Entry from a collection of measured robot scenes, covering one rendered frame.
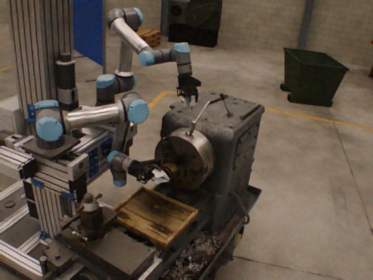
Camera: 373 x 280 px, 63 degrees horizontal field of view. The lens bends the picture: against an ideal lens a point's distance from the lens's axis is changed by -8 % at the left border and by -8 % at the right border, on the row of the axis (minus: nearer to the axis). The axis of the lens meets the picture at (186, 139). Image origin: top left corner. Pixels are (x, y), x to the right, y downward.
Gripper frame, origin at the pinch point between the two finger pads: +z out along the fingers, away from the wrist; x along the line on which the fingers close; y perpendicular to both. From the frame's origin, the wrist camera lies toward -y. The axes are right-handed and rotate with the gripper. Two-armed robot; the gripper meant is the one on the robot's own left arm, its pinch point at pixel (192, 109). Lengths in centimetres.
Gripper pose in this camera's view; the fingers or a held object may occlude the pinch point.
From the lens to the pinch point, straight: 175.0
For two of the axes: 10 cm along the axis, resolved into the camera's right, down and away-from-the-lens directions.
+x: 8.5, 0.6, -5.3
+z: 1.4, 9.3, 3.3
